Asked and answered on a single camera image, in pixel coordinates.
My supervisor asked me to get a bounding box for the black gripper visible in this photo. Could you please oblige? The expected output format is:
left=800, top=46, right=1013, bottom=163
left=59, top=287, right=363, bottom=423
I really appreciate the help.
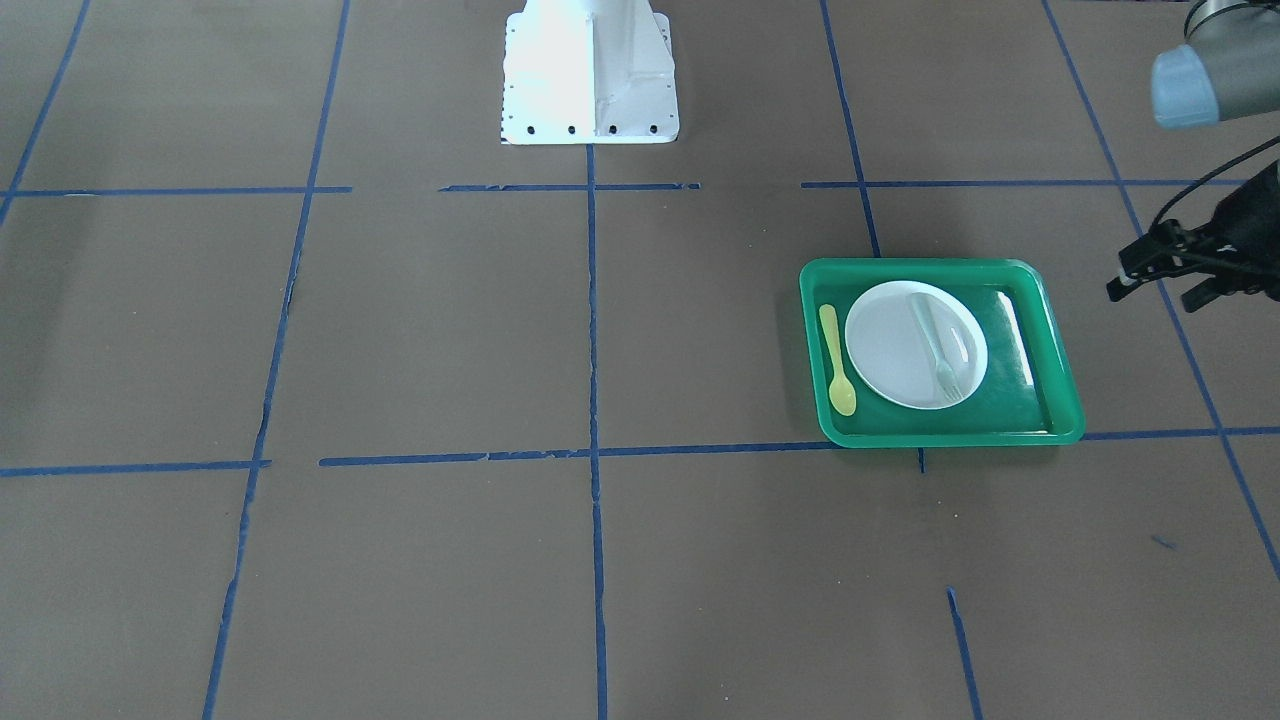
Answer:
left=1105, top=178, right=1279, bottom=314

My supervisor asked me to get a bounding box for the pale green plastic fork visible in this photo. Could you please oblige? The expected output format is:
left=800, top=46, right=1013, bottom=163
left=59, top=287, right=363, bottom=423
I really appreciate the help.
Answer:
left=909, top=293, right=964, bottom=404

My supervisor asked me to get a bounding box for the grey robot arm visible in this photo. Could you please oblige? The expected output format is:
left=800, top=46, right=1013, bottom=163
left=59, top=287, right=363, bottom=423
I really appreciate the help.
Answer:
left=1106, top=1, right=1279, bottom=313

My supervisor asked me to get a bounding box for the green plastic tray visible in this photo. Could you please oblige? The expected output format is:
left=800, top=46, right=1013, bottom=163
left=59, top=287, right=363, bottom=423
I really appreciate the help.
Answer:
left=797, top=258, right=1085, bottom=448

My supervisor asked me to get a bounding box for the white round plate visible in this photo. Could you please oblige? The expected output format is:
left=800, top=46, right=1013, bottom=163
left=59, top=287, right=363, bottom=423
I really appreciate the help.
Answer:
left=844, top=281, right=989, bottom=411

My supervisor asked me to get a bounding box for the yellow plastic spoon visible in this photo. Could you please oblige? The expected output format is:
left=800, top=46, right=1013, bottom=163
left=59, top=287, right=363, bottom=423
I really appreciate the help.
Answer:
left=818, top=304, right=858, bottom=416

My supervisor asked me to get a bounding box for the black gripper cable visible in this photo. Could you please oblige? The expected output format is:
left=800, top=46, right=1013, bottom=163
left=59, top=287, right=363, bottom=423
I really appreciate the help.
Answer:
left=1148, top=135, right=1280, bottom=236

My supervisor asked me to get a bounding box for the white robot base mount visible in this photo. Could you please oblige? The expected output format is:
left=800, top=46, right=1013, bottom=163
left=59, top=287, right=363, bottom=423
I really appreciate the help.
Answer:
left=500, top=1, right=681, bottom=146

